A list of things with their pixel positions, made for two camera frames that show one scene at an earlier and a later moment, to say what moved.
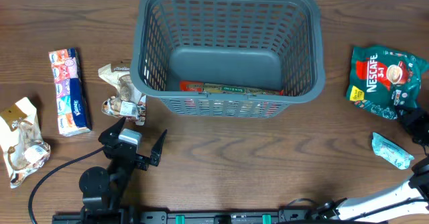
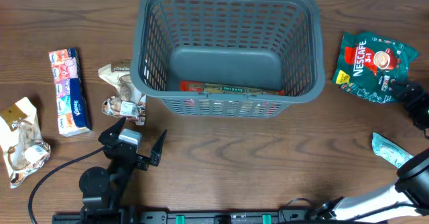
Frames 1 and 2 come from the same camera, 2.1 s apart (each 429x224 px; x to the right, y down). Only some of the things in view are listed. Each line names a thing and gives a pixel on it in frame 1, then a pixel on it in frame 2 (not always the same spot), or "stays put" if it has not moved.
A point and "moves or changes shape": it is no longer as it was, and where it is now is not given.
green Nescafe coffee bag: (381, 80) moves or changes shape
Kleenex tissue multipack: (72, 109) stays put
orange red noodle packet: (211, 87) stays put
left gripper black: (133, 155) stays put
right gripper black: (412, 123) -> (415, 104)
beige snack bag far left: (22, 141) stays put
